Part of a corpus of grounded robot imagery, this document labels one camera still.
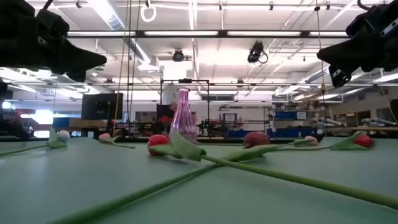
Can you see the blue storage bin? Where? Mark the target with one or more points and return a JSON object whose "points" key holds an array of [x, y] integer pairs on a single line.
{"points": [[287, 115]]}

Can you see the bright red artificial tulip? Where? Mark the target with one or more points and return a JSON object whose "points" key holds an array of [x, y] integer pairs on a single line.
{"points": [[363, 140], [157, 141]]}

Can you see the red flower bunch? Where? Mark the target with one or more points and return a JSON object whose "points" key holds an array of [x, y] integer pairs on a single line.
{"points": [[164, 119]]}

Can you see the white sign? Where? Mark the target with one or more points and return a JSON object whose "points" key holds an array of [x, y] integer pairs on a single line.
{"points": [[229, 117]]}

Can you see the white artificial tulip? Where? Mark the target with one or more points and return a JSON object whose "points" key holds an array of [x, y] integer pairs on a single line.
{"points": [[63, 136]]}

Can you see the dark red artificial tulip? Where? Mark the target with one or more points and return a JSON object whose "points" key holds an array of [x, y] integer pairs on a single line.
{"points": [[256, 139]]}

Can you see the black round ceiling fixture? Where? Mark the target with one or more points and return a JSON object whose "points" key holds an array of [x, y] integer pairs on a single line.
{"points": [[178, 56]]}

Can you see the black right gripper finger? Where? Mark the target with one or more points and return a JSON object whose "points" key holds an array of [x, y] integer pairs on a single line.
{"points": [[345, 56], [339, 77]]}

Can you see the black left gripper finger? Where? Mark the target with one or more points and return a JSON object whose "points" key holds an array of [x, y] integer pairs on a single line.
{"points": [[81, 59], [77, 76]]}

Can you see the pink ribbed glass vase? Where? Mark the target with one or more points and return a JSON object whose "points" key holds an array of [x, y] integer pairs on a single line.
{"points": [[183, 121]]}

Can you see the black monitor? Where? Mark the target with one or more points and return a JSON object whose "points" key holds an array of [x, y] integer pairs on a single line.
{"points": [[102, 106]]}

